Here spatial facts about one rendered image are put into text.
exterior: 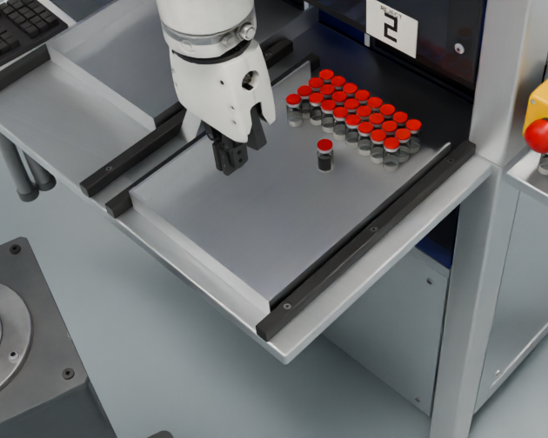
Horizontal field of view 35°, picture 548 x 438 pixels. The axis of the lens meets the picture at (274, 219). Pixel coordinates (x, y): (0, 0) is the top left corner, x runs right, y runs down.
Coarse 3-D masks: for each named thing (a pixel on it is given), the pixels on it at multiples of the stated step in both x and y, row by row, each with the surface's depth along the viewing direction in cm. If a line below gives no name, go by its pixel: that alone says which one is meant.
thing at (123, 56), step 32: (128, 0) 143; (256, 0) 144; (64, 32) 137; (96, 32) 142; (128, 32) 142; (160, 32) 141; (256, 32) 139; (288, 32) 136; (64, 64) 136; (96, 64) 137; (128, 64) 136; (160, 64) 136; (128, 96) 132; (160, 96) 131
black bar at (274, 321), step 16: (464, 144) 118; (448, 160) 116; (464, 160) 117; (432, 176) 114; (448, 176) 116; (416, 192) 113; (400, 208) 111; (384, 224) 110; (352, 240) 109; (368, 240) 108; (336, 256) 107; (352, 256) 107; (320, 272) 106; (336, 272) 106; (304, 288) 105; (320, 288) 105; (288, 304) 103; (304, 304) 104; (272, 320) 102; (288, 320) 103; (272, 336) 103
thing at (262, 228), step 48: (192, 144) 119; (288, 144) 123; (336, 144) 122; (144, 192) 117; (192, 192) 118; (240, 192) 118; (288, 192) 117; (336, 192) 116; (384, 192) 116; (192, 240) 109; (240, 240) 112; (288, 240) 112; (336, 240) 107; (240, 288) 106; (288, 288) 104
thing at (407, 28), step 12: (372, 0) 115; (372, 12) 116; (396, 12) 113; (372, 24) 118; (408, 24) 113; (384, 36) 118; (396, 36) 116; (408, 36) 114; (396, 48) 117; (408, 48) 116
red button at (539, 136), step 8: (536, 120) 104; (544, 120) 103; (528, 128) 104; (536, 128) 103; (544, 128) 102; (528, 136) 104; (536, 136) 103; (544, 136) 103; (528, 144) 105; (536, 144) 104; (544, 144) 103; (544, 152) 104
